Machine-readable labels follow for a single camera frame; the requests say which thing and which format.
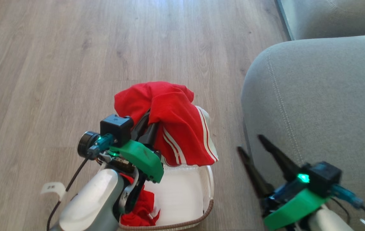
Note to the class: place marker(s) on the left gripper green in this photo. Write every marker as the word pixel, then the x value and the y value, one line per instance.
pixel 140 158

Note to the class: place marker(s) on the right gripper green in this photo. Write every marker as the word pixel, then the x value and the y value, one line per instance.
pixel 293 205

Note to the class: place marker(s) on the red shorts with white stripes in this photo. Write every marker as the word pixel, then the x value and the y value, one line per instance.
pixel 173 115

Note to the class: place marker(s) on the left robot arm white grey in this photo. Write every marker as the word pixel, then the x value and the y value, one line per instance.
pixel 92 199

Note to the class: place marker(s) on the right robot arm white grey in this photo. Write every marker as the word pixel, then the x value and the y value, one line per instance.
pixel 328 221

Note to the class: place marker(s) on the white laundry basket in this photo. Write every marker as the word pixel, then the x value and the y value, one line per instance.
pixel 182 195

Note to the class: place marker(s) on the grey sofa seat cushion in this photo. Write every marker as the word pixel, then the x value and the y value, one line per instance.
pixel 323 102
pixel 336 16

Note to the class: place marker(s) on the red garment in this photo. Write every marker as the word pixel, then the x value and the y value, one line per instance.
pixel 141 205

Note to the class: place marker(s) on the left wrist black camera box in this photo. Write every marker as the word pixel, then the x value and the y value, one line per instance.
pixel 116 127

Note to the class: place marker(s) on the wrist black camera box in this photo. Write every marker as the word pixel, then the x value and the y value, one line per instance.
pixel 116 127
pixel 325 176

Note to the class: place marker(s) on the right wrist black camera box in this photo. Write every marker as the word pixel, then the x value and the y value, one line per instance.
pixel 325 176

